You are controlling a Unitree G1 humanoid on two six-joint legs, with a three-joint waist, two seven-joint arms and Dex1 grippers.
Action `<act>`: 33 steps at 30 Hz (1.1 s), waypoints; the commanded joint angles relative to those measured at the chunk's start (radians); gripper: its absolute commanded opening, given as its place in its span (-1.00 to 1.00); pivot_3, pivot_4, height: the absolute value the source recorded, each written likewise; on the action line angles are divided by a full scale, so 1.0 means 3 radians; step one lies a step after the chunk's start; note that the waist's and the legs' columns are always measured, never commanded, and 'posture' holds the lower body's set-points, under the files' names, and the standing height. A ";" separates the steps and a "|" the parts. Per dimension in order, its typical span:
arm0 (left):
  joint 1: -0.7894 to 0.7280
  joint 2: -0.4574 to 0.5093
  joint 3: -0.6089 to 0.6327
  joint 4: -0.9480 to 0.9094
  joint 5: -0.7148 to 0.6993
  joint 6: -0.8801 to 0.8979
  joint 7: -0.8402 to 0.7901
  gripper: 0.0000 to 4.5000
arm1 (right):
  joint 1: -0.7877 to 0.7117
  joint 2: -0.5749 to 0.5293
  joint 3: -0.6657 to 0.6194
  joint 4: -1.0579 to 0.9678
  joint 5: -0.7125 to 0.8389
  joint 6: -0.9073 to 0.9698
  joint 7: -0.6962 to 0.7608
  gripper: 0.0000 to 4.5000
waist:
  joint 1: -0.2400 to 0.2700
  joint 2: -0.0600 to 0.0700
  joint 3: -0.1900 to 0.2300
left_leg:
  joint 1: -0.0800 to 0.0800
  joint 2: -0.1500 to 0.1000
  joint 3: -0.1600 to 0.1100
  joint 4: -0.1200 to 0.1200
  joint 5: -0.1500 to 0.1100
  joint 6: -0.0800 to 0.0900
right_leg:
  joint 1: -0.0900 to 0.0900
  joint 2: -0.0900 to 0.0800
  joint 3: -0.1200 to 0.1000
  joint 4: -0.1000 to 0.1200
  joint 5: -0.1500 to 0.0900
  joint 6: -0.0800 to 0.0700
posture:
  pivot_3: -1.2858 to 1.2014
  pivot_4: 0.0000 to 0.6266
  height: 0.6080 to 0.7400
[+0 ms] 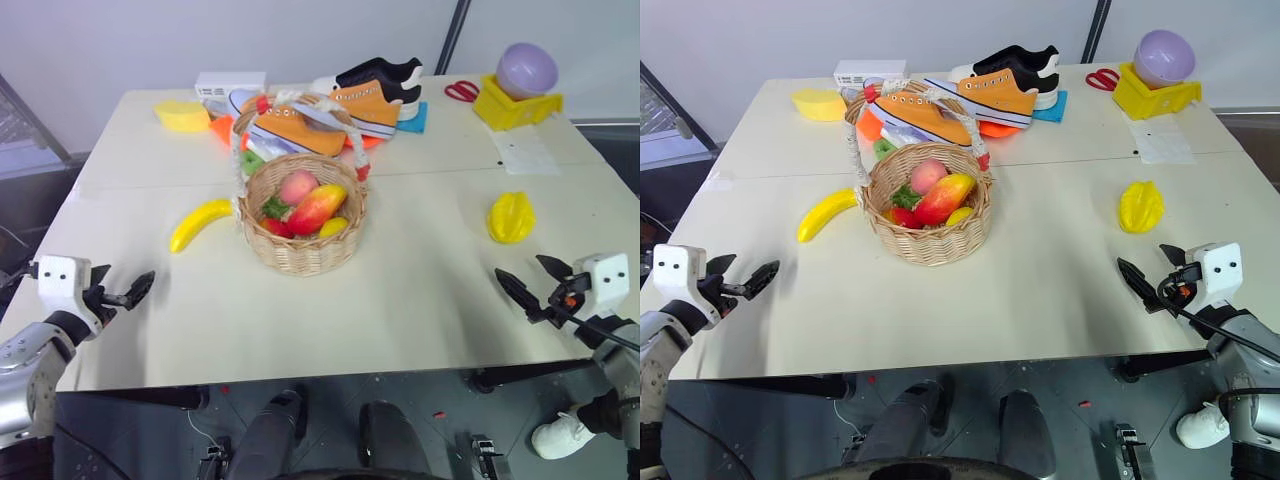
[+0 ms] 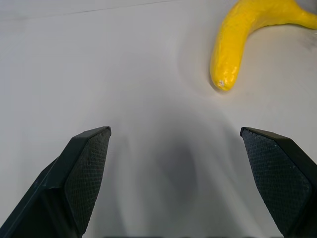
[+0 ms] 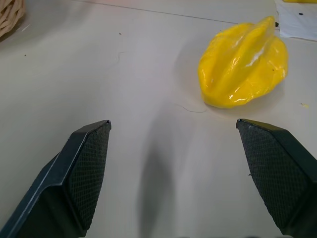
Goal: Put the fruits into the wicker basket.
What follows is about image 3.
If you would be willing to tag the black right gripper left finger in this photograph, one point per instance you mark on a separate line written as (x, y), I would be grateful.
(74, 173)

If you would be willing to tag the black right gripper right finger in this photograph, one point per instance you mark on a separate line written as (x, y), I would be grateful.
(277, 168)

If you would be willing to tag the white paper sheet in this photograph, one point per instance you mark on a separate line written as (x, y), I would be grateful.
(298, 21)

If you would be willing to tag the yellow plastic star fruit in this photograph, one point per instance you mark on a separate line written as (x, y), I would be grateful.
(244, 63)

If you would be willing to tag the wicker basket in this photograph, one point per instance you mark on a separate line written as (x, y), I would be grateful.
(8, 17)

